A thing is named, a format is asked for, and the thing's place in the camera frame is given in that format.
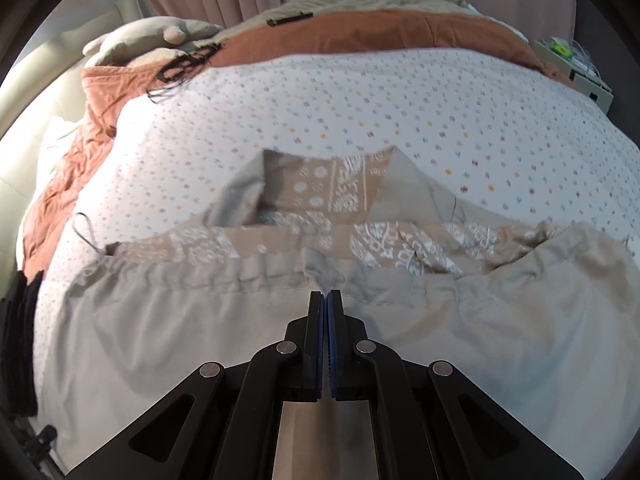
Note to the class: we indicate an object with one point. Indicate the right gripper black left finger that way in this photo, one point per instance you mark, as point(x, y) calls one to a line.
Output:
point(220, 422)

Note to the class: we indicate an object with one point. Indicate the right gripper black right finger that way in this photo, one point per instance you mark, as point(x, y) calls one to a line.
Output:
point(430, 421)

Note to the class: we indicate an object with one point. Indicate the beige large garment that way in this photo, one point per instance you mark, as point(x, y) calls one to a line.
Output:
point(544, 318)

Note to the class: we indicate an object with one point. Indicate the white floral dotted bedsheet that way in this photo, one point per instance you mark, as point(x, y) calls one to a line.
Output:
point(504, 136)

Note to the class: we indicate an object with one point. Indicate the cream padded headboard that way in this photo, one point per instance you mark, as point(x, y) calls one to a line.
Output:
point(41, 89)

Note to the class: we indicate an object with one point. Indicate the white bedside cabinet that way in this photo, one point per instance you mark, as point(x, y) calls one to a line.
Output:
point(586, 79)

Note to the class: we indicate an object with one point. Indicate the beige plush toy pillow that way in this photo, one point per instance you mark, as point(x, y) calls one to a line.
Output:
point(133, 39)

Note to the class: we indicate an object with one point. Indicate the small black remote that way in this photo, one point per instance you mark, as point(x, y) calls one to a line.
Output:
point(300, 16)

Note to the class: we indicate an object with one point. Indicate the olive beige blanket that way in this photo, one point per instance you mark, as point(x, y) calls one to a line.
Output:
point(319, 7)

